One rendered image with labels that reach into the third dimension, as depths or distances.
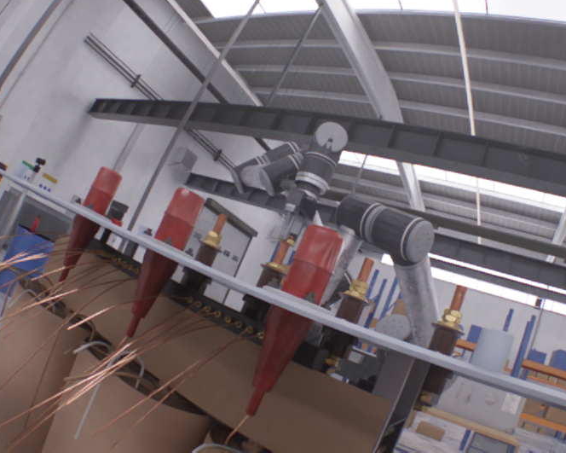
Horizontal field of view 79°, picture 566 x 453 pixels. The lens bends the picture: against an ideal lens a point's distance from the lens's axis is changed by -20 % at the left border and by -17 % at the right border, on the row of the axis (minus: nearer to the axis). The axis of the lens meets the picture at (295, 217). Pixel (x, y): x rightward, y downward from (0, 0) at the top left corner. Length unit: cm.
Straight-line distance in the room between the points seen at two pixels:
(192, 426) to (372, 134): 762
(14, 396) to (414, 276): 132
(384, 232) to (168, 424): 91
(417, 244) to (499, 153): 635
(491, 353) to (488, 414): 535
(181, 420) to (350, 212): 96
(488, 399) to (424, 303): 429
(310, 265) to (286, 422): 29
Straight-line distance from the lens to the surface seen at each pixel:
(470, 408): 581
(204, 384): 85
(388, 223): 138
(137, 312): 87
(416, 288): 152
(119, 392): 90
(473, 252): 1305
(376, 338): 44
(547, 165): 758
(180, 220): 85
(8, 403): 131
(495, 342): 47
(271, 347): 66
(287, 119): 921
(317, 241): 66
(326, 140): 131
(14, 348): 129
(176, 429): 88
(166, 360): 91
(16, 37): 584
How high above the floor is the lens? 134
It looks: 13 degrees up
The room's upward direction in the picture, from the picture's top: 23 degrees clockwise
